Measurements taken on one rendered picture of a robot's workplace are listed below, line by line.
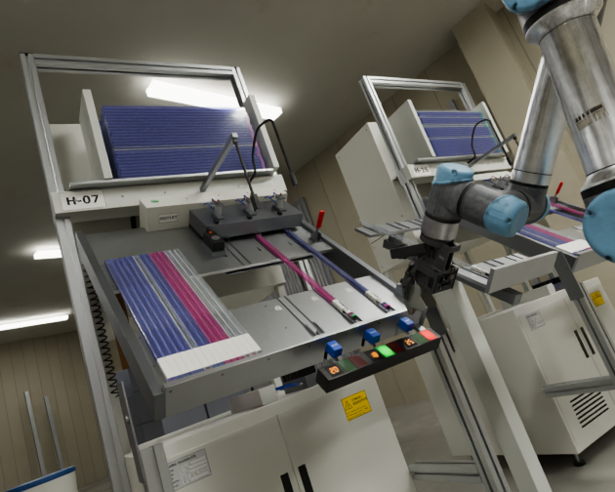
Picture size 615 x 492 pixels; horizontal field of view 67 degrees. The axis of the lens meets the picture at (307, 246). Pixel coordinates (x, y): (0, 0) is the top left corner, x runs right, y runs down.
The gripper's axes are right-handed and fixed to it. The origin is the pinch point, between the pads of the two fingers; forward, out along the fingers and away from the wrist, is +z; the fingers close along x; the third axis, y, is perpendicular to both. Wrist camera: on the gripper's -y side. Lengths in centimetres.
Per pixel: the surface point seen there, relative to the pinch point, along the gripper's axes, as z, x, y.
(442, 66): -37, 280, -246
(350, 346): 8.0, -14.8, -2.3
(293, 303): 4.8, -20.5, -18.9
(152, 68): -36, -22, -122
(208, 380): 4, -50, -2
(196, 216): -1, -28, -64
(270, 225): 2, -6, -56
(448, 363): 15.0, 10.6, 7.6
